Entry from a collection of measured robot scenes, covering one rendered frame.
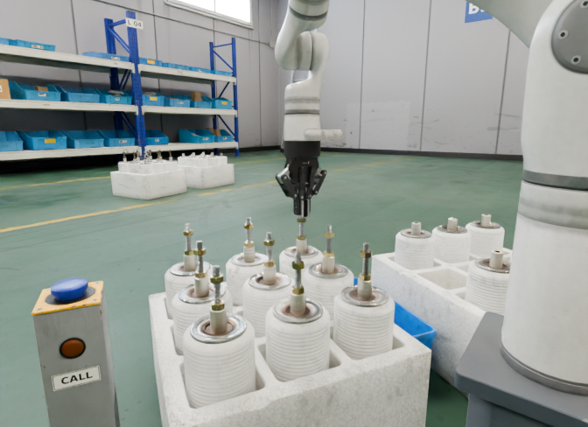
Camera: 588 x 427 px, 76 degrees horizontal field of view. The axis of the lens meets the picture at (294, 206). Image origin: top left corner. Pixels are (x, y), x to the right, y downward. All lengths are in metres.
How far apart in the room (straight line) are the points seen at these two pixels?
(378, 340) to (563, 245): 0.33
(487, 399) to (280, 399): 0.25
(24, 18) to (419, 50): 5.69
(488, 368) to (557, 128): 0.22
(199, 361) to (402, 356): 0.30
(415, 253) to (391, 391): 0.41
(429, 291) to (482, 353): 0.45
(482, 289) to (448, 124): 6.18
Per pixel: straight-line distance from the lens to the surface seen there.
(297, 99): 0.74
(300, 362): 0.56
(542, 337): 0.40
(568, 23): 0.37
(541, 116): 0.37
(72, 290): 0.53
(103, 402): 0.58
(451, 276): 1.00
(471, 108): 6.84
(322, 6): 0.70
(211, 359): 0.51
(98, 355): 0.55
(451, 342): 0.86
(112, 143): 5.39
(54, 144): 5.09
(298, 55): 0.75
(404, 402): 0.67
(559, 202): 0.36
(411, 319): 0.89
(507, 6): 0.45
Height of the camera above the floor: 0.52
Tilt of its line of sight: 12 degrees down
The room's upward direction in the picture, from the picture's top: straight up
